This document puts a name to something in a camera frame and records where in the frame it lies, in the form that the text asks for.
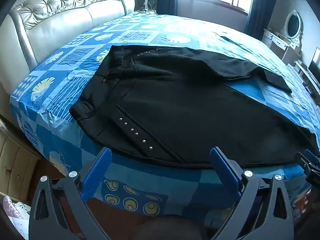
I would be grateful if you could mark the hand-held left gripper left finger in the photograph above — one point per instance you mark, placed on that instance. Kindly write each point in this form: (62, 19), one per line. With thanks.
(98, 173)

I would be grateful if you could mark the black television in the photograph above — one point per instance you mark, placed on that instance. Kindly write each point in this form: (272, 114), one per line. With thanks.
(315, 61)

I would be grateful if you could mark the small white fan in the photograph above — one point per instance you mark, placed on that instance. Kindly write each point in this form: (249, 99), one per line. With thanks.
(149, 1)

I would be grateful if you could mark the beige bedside cabinet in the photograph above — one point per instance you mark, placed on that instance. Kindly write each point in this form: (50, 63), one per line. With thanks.
(15, 155)

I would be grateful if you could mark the cream tufted leather headboard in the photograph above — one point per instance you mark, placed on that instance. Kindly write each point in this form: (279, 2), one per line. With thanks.
(62, 25)

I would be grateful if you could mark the white pink patterned cloth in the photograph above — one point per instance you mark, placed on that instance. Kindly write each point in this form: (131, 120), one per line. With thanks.
(17, 217)

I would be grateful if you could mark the black studded pants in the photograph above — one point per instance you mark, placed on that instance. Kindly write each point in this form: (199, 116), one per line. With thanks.
(175, 105)

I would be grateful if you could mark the bed with blue patterned sheet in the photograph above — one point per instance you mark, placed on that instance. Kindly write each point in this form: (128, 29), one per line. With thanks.
(62, 62)

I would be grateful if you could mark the white vanity dresser with mirror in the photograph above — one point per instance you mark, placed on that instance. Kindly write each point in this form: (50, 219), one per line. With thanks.
(287, 35)

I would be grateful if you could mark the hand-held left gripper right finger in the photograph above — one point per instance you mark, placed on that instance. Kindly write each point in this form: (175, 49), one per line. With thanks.
(225, 172)

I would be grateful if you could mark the white low cabinet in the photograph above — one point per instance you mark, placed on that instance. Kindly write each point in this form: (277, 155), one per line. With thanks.
(306, 77)

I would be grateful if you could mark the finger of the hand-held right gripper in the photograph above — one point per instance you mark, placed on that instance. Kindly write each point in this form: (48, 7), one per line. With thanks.
(310, 166)

